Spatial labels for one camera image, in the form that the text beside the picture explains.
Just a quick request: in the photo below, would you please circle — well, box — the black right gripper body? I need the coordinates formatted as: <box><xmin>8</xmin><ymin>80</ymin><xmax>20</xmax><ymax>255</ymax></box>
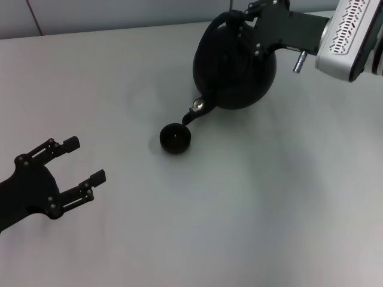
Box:
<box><xmin>254</xmin><ymin>0</ymin><xmax>332</xmax><ymax>57</ymax></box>

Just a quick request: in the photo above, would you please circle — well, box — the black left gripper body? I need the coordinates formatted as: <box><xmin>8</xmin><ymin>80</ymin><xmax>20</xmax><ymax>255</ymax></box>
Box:
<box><xmin>0</xmin><ymin>155</ymin><xmax>62</xmax><ymax>234</ymax></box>

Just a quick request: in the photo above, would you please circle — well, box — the black round teapot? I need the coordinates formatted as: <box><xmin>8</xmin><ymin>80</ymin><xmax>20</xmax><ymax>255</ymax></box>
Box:
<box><xmin>181</xmin><ymin>9</ymin><xmax>278</xmax><ymax>126</ymax></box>

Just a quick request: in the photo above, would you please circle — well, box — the small black teacup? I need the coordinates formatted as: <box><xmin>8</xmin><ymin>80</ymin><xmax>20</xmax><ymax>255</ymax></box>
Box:
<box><xmin>159</xmin><ymin>122</ymin><xmax>193</xmax><ymax>155</ymax></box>

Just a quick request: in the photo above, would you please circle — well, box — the silver connector with cable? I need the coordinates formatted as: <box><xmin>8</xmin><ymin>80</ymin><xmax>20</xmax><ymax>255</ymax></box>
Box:
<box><xmin>292</xmin><ymin>50</ymin><xmax>309</xmax><ymax>74</ymax></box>

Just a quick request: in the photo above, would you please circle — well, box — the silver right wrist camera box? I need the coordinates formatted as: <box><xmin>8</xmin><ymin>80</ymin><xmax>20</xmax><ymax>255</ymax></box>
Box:
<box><xmin>314</xmin><ymin>0</ymin><xmax>383</xmax><ymax>83</ymax></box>

